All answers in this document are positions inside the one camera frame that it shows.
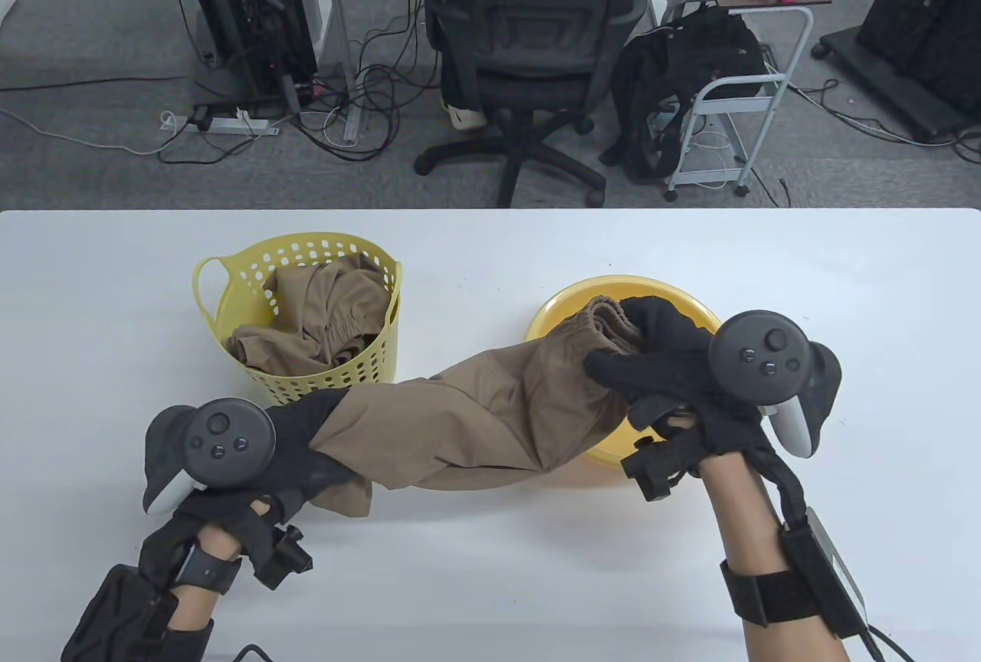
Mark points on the white power strip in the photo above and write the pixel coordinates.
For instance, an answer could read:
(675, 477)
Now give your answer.
(237, 126)

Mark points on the black computer tower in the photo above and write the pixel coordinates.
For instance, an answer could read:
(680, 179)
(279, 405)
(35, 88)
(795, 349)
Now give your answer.
(253, 3)

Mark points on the yellow round plastic basin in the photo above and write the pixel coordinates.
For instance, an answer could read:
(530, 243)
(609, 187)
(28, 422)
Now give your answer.
(559, 306)

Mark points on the person's left forearm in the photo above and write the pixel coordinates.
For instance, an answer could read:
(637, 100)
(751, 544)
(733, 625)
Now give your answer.
(188, 608)

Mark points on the tan shorts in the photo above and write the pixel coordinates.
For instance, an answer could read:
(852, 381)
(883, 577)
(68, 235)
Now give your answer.
(322, 309)
(475, 417)

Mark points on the black box wrist device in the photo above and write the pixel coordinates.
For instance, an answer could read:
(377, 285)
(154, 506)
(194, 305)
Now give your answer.
(824, 578)

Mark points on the black power adapter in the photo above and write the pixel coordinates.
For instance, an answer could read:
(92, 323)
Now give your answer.
(202, 118)

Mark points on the person's left hand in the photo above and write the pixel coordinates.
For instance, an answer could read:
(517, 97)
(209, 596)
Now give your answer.
(306, 440)

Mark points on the yellow perforated plastic basket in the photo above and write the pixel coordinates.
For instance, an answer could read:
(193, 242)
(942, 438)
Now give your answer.
(230, 302)

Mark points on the black cabinet on casters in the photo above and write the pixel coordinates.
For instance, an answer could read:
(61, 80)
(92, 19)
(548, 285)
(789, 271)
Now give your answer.
(920, 18)

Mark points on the grey metal desk leg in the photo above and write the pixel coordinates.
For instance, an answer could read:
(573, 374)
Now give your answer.
(339, 3)

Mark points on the black backpack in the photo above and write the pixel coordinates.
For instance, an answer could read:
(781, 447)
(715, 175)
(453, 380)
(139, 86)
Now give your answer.
(690, 57)

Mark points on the black lattice forearm brace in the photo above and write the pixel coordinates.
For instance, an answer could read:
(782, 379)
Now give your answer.
(115, 616)

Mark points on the person's right hand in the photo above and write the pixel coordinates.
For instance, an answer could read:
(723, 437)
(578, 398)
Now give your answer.
(674, 363)

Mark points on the black handheld controller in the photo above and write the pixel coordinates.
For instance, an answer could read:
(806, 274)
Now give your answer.
(755, 355)
(222, 440)

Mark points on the black mesh office chair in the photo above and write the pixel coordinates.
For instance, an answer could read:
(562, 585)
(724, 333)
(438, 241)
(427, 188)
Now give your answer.
(536, 41)

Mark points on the white furniture foot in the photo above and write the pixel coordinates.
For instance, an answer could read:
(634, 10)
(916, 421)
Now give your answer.
(6, 7)

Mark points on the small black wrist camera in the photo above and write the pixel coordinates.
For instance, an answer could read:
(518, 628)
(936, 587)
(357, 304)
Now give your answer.
(283, 558)
(651, 474)

